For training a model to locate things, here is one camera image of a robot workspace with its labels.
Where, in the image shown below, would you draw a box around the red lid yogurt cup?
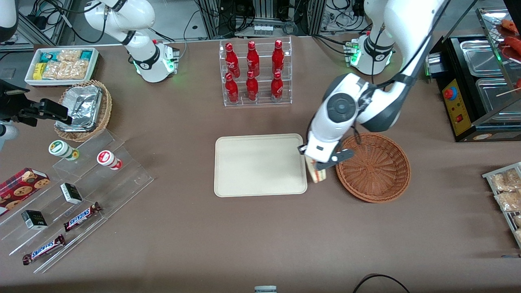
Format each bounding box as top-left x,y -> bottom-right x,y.
97,150 -> 123,170

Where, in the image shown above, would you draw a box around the brown wicker basket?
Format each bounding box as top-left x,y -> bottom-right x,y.
335,132 -> 411,203

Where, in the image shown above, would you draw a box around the clear acrylic stepped shelf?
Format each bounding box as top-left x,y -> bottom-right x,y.
0,129 -> 154,274

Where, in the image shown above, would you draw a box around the tray of packaged snacks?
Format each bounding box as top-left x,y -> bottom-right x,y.
482,162 -> 521,249

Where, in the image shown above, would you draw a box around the cream plastic tray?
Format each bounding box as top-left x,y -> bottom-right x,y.
214,133 -> 308,198

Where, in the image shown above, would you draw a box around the red cola bottle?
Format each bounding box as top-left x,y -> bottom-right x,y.
245,71 -> 259,101
270,71 -> 284,102
271,39 -> 285,74
225,73 -> 240,104
245,41 -> 260,77
225,42 -> 241,79

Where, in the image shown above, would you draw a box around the triangle sandwich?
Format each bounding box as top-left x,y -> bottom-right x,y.
306,157 -> 328,184

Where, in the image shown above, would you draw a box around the Snickers chocolate bar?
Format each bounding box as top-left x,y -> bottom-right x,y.
63,202 -> 102,232
22,234 -> 66,265

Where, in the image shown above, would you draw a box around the black cable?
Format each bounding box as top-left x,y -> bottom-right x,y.
352,273 -> 412,293

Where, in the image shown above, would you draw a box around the clear bag of crackers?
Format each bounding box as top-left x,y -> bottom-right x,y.
43,60 -> 88,80
57,49 -> 82,62

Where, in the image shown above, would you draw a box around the aluminium foil container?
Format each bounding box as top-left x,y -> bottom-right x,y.
60,85 -> 103,132

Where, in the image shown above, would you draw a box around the white plastic bin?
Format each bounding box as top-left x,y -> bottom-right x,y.
24,48 -> 100,87

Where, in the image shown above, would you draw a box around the black food warmer appliance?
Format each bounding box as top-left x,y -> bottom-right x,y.
425,7 -> 521,143

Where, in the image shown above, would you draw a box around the clear acrylic bottle rack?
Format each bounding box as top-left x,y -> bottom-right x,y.
219,37 -> 293,107

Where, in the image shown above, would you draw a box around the small black carton box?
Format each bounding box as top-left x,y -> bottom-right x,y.
21,210 -> 48,230
60,183 -> 83,204

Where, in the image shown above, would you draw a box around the green lid sunflower cup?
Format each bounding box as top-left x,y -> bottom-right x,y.
49,140 -> 80,160

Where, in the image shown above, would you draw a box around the red plaid cookie box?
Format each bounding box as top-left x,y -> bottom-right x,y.
0,168 -> 50,216

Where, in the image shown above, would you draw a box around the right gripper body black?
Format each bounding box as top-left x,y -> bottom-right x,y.
0,79 -> 41,127

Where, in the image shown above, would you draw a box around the steel food pan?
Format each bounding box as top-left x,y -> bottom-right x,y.
475,77 -> 521,115
460,40 -> 502,77

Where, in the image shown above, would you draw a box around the clear bag of snacks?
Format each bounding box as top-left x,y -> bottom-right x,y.
495,191 -> 521,213
490,169 -> 521,192

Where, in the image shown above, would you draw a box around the light wicker basket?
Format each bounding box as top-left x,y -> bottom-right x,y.
54,80 -> 112,142

